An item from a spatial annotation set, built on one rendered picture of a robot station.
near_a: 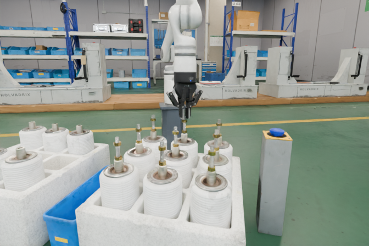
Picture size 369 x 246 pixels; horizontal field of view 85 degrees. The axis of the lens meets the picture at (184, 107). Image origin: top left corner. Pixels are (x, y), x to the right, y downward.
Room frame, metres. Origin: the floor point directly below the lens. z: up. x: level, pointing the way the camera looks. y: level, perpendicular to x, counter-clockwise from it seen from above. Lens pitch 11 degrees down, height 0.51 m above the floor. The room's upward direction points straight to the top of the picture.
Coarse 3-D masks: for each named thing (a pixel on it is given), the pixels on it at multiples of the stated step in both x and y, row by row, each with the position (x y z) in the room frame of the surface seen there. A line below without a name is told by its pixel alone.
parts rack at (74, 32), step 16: (64, 16) 4.85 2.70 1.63; (0, 32) 4.62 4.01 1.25; (16, 32) 4.68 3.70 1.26; (32, 32) 4.73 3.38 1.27; (48, 32) 4.78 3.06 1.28; (64, 32) 4.84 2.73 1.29; (80, 32) 4.90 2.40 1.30; (96, 32) 4.95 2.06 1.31; (112, 32) 5.01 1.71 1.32; (80, 64) 5.42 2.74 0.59; (16, 80) 4.65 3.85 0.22; (32, 80) 4.71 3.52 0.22; (48, 80) 4.76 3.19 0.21; (64, 80) 4.82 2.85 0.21; (112, 80) 5.00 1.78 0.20; (128, 80) 5.06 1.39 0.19; (144, 80) 5.12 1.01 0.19
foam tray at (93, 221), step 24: (240, 168) 0.62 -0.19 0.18; (96, 192) 0.49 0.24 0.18; (240, 192) 0.49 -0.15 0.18; (96, 216) 0.41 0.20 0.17; (120, 216) 0.40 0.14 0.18; (144, 216) 0.40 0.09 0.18; (240, 216) 0.40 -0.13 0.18; (96, 240) 0.41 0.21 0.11; (120, 240) 0.39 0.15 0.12; (144, 240) 0.38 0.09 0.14; (168, 240) 0.37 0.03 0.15; (192, 240) 0.35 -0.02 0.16; (216, 240) 0.34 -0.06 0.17; (240, 240) 0.34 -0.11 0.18
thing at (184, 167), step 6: (168, 162) 0.53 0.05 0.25; (174, 162) 0.52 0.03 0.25; (180, 162) 0.52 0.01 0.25; (186, 162) 0.53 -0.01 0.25; (174, 168) 0.52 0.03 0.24; (180, 168) 0.52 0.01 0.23; (186, 168) 0.53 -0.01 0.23; (180, 174) 0.52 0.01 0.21; (186, 174) 0.53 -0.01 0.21; (186, 180) 0.53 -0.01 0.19; (186, 186) 0.53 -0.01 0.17
